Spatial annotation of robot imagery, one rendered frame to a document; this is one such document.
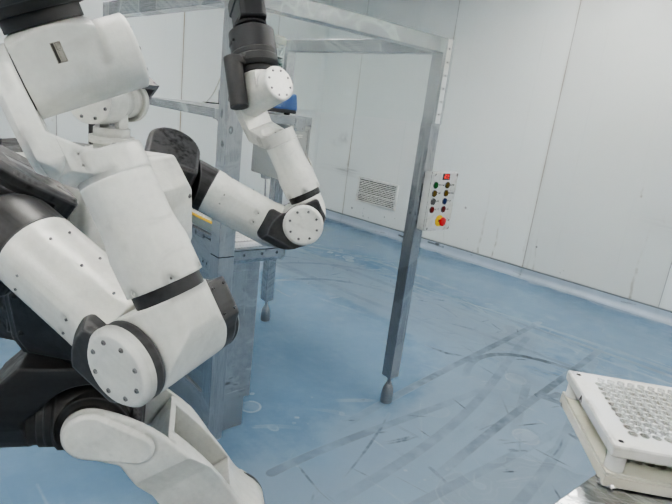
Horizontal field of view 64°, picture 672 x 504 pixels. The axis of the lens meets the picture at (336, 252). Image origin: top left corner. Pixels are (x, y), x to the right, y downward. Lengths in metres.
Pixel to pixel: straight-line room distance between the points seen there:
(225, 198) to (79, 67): 0.56
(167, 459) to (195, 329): 0.51
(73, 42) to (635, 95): 4.82
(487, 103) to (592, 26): 1.08
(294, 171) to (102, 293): 0.57
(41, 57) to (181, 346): 0.26
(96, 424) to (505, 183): 4.86
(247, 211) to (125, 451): 0.46
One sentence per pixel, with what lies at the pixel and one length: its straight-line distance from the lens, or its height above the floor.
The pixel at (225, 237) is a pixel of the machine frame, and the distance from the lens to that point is 1.80.
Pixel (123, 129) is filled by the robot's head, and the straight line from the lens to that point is 0.85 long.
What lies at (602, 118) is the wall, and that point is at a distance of 5.16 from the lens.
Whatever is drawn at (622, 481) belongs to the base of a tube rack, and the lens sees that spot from 0.97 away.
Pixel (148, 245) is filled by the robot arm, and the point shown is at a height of 1.25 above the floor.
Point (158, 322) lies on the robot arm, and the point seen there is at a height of 1.18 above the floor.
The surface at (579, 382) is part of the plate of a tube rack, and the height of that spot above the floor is 0.95.
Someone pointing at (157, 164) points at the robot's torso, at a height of 1.26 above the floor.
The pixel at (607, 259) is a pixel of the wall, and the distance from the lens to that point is 5.17.
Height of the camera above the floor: 1.38
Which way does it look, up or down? 15 degrees down
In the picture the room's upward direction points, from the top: 7 degrees clockwise
